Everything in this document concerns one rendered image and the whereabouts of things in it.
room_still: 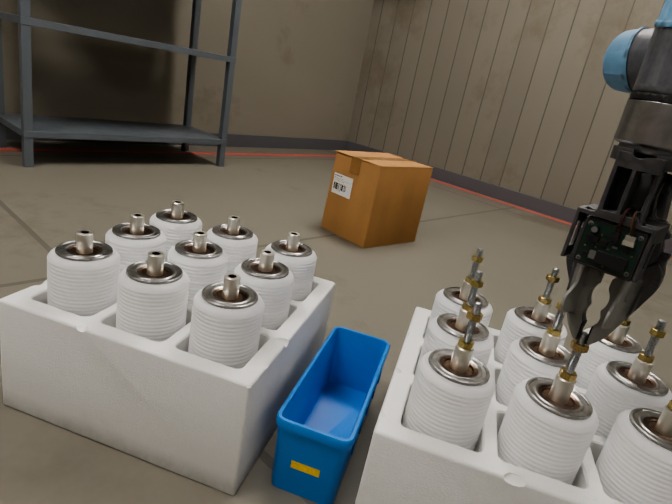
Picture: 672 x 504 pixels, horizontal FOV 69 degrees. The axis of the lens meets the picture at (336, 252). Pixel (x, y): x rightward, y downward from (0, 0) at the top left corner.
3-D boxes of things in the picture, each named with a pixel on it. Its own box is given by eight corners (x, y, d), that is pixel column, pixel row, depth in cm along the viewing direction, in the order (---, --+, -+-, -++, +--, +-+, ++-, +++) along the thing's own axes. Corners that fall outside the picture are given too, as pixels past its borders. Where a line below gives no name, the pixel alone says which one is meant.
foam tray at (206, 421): (157, 307, 111) (163, 232, 105) (320, 360, 103) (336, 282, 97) (2, 405, 75) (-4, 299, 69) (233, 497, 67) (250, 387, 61)
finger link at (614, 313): (571, 354, 52) (599, 273, 49) (589, 340, 56) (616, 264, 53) (602, 368, 50) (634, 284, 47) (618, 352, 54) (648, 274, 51)
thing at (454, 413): (373, 470, 67) (404, 356, 61) (418, 445, 73) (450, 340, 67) (428, 523, 60) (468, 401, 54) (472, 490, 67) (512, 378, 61)
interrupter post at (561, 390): (549, 404, 57) (559, 380, 56) (544, 392, 60) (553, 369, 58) (570, 409, 57) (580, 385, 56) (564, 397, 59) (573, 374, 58)
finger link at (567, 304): (535, 335, 54) (566, 259, 51) (554, 323, 59) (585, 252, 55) (562, 350, 52) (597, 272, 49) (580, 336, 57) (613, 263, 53)
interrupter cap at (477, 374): (415, 360, 61) (416, 356, 61) (451, 347, 66) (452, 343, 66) (465, 395, 56) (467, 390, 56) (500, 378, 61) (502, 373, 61)
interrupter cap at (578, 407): (532, 412, 55) (534, 407, 55) (518, 375, 62) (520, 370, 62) (601, 429, 55) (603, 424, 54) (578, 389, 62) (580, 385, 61)
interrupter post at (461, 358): (444, 366, 61) (451, 343, 60) (455, 362, 62) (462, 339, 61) (460, 377, 59) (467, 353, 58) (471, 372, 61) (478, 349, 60)
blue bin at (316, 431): (324, 377, 97) (335, 324, 93) (377, 395, 95) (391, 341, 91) (261, 486, 70) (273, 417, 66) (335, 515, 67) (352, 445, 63)
